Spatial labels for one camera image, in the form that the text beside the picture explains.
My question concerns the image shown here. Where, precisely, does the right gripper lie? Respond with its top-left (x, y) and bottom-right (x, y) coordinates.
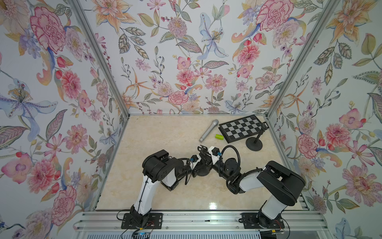
top-left (200, 151), bottom-right (232, 183)

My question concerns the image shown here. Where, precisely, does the black round stand base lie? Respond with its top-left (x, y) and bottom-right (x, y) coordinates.
top-left (246, 137), bottom-right (263, 151)

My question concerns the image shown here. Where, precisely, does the black stand pole with clip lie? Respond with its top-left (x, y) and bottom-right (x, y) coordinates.
top-left (254, 122), bottom-right (269, 143)

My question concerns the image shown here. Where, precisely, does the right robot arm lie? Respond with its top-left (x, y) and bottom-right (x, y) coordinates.
top-left (198, 145), bottom-right (305, 229)

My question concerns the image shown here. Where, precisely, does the silver microphone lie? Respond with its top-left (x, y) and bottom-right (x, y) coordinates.
top-left (199, 119), bottom-right (219, 143)

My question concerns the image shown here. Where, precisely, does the green cylinder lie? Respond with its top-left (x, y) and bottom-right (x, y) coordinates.
top-left (215, 134), bottom-right (224, 140)

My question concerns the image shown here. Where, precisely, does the black checkered chess box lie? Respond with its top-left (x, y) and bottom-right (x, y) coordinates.
top-left (218, 115), bottom-right (262, 143)

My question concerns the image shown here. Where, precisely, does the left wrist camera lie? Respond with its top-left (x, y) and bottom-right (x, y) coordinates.
top-left (190, 155), bottom-right (202, 170)

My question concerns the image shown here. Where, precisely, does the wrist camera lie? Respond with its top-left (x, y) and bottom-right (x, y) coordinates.
top-left (208, 146), bottom-right (222, 165)
top-left (190, 155), bottom-right (202, 170)

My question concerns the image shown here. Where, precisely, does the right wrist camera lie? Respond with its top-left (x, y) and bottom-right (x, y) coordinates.
top-left (208, 146), bottom-right (222, 165)

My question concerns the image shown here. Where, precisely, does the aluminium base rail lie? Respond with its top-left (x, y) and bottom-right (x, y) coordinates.
top-left (73, 210), bottom-right (332, 239)

